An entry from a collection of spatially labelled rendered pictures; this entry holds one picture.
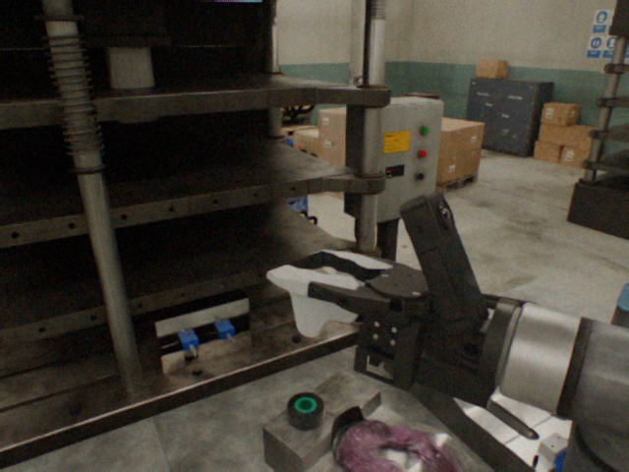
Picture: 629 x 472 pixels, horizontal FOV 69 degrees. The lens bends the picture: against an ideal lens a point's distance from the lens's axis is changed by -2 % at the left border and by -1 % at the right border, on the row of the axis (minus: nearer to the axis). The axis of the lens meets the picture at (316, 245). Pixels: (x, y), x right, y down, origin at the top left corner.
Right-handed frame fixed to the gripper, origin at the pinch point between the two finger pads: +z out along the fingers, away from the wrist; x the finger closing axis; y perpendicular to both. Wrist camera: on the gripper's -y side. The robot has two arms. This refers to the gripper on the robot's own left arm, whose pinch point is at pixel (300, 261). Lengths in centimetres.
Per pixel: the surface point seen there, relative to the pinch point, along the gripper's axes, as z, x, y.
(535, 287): -10, 148, 46
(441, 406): -2, 63, 53
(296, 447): 17, 28, 51
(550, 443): -26, 56, 47
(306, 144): 319, 476, 39
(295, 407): 21, 34, 47
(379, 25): 35, 83, -36
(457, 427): -7, 61, 55
